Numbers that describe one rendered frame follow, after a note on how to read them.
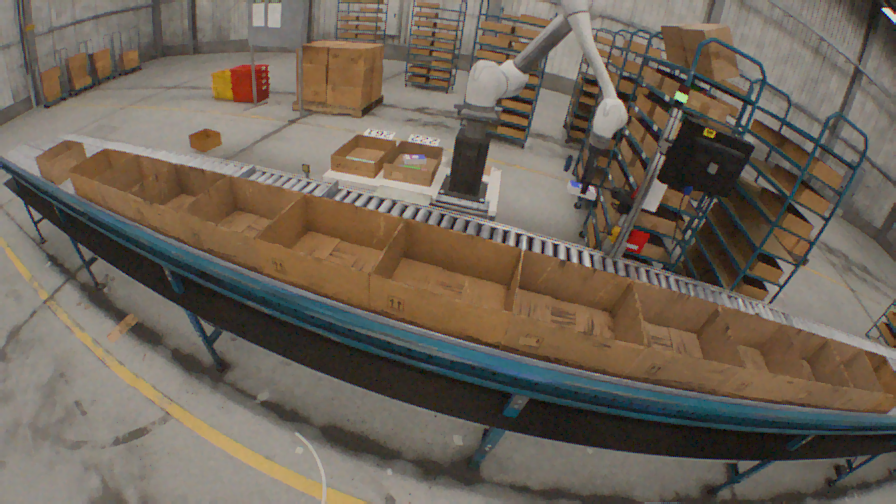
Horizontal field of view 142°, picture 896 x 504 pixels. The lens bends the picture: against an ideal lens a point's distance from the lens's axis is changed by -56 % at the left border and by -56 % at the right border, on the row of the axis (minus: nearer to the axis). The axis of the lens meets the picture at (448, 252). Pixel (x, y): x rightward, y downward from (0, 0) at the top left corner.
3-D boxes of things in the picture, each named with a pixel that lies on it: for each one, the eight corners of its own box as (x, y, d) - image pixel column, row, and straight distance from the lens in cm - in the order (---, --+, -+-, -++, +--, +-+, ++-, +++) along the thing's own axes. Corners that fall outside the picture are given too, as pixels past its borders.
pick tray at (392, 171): (442, 161, 231) (444, 147, 227) (430, 187, 197) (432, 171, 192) (400, 153, 236) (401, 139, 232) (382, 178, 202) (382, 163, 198)
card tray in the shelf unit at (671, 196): (632, 170, 262) (637, 158, 260) (669, 184, 272) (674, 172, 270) (642, 195, 226) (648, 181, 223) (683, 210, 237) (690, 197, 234)
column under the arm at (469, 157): (446, 174, 215) (454, 123, 202) (488, 183, 213) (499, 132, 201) (437, 193, 192) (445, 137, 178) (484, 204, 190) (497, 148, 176)
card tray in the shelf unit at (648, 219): (620, 194, 267) (625, 183, 263) (656, 206, 279) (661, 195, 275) (632, 224, 233) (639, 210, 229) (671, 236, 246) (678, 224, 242)
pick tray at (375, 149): (396, 154, 234) (397, 140, 230) (374, 179, 201) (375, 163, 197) (356, 147, 243) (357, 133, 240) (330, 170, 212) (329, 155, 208)
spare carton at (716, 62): (678, 27, 253) (701, 23, 260) (689, 71, 257) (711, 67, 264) (704, 29, 217) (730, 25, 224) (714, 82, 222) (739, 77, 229)
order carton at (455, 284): (510, 286, 123) (523, 248, 112) (498, 353, 103) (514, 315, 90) (402, 257, 126) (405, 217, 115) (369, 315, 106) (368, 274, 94)
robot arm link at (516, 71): (477, 82, 198) (500, 80, 216) (494, 105, 193) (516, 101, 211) (576, -22, 175) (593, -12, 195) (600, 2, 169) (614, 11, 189)
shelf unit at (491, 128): (458, 133, 517) (481, -4, 490) (466, 124, 563) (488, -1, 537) (524, 150, 506) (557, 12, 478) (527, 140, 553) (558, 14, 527)
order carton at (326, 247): (403, 257, 126) (406, 217, 115) (370, 315, 106) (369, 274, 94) (308, 230, 140) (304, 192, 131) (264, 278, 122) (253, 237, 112)
